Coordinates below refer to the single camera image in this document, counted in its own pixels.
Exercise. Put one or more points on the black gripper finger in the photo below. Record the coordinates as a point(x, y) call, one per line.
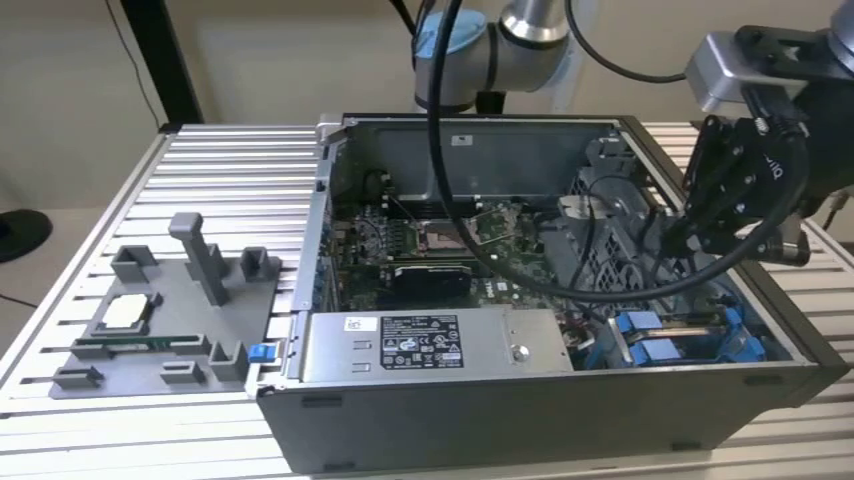
point(736, 210)
point(707, 165)

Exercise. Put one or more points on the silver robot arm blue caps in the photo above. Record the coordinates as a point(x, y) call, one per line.
point(467, 65)

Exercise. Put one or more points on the grey disk bay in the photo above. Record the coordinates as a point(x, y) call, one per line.
point(694, 345)

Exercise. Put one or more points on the grey perforated drive cage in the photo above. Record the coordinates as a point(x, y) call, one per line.
point(620, 260)

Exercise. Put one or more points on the green motherboard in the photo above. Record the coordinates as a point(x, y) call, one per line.
point(527, 280)

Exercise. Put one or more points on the CPU socket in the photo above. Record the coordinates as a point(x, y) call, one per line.
point(440, 237)

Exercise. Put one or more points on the locking lever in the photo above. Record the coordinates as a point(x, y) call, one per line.
point(404, 209)

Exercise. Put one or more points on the black graphics card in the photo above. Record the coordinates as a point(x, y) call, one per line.
point(427, 287)

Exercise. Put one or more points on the dark grey PC case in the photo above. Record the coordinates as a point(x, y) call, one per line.
point(467, 425)

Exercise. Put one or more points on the silver power supply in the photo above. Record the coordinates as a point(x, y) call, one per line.
point(334, 350)

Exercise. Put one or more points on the blue case latch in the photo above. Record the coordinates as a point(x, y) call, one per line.
point(260, 352)

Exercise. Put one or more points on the grey parts rack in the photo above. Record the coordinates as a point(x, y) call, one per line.
point(173, 320)

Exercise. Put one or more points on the green RAM stick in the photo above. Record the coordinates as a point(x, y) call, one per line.
point(160, 342)

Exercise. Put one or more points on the silver CPU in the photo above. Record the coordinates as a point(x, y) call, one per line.
point(123, 312)

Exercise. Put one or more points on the black round stand base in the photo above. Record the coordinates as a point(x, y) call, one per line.
point(20, 235)

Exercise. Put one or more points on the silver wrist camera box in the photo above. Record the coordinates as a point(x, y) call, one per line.
point(723, 70)

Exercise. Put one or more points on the black frame post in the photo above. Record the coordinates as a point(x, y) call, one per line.
point(163, 65)

